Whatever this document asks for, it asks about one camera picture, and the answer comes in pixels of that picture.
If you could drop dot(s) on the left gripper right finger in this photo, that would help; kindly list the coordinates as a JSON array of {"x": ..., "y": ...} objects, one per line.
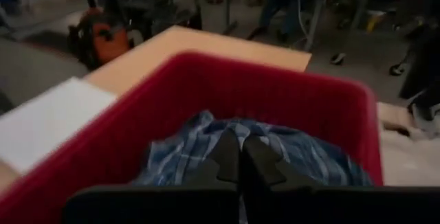
[{"x": 264, "y": 169}]

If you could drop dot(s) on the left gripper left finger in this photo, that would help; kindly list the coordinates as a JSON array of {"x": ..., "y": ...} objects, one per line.
[{"x": 227, "y": 162}]

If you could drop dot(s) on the blue plaid shirt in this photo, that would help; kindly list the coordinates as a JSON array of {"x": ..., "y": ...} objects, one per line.
[{"x": 302, "y": 162}]

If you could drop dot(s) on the red plastic bin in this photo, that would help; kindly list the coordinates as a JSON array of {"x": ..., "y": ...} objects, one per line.
[{"x": 206, "y": 86}]

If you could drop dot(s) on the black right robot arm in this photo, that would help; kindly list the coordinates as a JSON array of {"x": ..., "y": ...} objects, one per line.
[{"x": 424, "y": 66}]

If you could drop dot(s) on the person's shoe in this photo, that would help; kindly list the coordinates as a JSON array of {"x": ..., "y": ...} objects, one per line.
[{"x": 338, "y": 58}]

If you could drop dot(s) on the person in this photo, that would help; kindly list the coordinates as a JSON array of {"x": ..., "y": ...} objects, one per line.
[{"x": 275, "y": 7}]

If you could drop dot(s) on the black chair wheel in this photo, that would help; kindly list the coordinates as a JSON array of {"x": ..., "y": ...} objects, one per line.
[{"x": 397, "y": 70}]

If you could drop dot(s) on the orange black backpack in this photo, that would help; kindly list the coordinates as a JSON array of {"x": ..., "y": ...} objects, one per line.
[{"x": 110, "y": 42}]

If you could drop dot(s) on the white flat box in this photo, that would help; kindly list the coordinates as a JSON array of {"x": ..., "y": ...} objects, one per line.
[{"x": 51, "y": 124}]

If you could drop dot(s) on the yellow object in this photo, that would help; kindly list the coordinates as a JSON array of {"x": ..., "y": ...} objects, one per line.
[{"x": 374, "y": 21}]

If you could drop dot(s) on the dark office chairs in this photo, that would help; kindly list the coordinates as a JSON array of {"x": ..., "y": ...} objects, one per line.
[{"x": 137, "y": 0}]

